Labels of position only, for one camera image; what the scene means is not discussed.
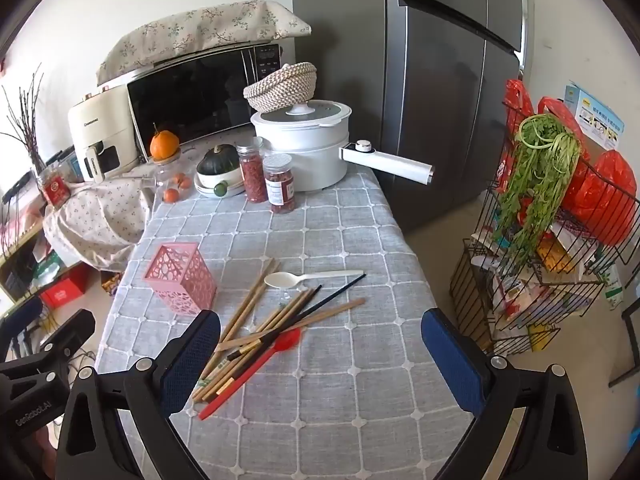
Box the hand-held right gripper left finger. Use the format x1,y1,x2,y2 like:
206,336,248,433
55,309,222,480

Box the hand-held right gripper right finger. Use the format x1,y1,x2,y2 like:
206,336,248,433
421,307,588,480

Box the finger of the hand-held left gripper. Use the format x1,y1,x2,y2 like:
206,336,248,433
39,309,97,361
0,297,45,348

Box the pink perforated utensil holder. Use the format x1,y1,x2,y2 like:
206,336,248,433
144,243,217,315

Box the red plastic spoon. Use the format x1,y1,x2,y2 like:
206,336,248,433
198,329,304,421

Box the bundle of wooden chopsticks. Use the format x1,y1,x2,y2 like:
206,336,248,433
192,258,366,403

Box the black chopstick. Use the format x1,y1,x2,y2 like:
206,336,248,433
227,273,367,361
214,285,323,397

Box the red cardboard box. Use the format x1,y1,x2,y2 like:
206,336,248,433
40,272,93,308

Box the floral draped cloth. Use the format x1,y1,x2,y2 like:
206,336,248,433
42,175,161,271

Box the white plastic spoon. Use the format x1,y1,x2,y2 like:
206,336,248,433
263,270,365,289

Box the red tin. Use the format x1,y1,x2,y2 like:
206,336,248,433
37,170,71,206

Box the dry branches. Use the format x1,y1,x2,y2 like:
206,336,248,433
0,67,48,176

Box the grey checked tablecloth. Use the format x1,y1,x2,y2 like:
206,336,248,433
94,147,483,480

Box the clear glass jar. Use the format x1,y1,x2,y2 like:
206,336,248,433
152,157,185,198

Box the white bowl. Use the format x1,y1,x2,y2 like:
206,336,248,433
194,167,247,198

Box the green leafy vegetable bunch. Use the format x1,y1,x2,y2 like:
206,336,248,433
492,114,583,273

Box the tall jar of red berries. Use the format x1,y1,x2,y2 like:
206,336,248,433
236,136,269,204

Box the short jar with red label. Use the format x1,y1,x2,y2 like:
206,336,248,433
262,154,296,214

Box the dark green squash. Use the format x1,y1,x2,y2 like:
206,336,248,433
197,144,241,176

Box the cream air fryer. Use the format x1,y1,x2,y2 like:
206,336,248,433
67,85,146,183

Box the orange fruit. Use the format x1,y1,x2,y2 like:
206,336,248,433
150,130,180,161

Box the white electric cooking pot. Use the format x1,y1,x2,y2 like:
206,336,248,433
250,100,435,193

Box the grey refrigerator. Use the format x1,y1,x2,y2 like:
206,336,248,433
291,0,523,233

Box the red printed plastic bag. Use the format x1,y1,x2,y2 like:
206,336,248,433
502,79,536,133

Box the black microwave oven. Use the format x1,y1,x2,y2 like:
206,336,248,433
126,42,283,148

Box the blue printed cardboard box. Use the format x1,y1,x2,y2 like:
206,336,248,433
564,80,626,153

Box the woven straw basket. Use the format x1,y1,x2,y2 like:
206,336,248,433
243,61,318,113

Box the floral microwave cover cloth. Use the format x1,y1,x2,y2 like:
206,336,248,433
96,0,312,86

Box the black wire storage rack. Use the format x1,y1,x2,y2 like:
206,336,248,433
450,95,640,356

